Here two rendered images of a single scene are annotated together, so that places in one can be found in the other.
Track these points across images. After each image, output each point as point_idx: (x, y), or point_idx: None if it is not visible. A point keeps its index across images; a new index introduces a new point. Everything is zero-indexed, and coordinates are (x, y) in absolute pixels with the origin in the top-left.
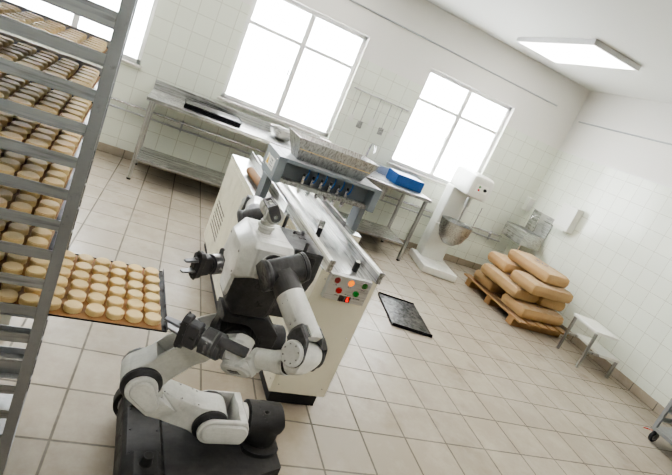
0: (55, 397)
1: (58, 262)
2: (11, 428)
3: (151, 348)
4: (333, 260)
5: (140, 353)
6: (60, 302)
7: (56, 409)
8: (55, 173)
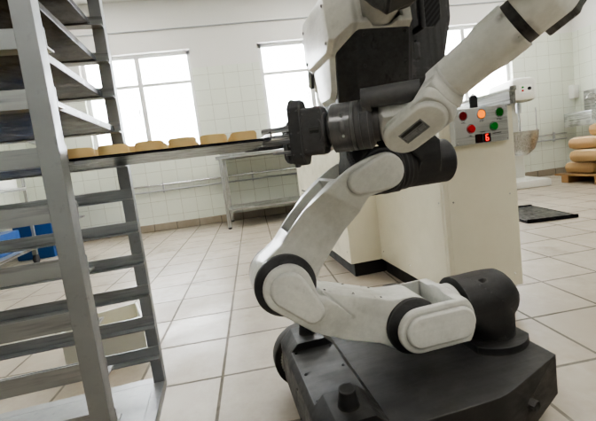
0: (210, 388)
1: (28, 30)
2: (97, 391)
3: (277, 236)
4: None
5: (266, 248)
6: (90, 147)
7: (215, 401)
8: None
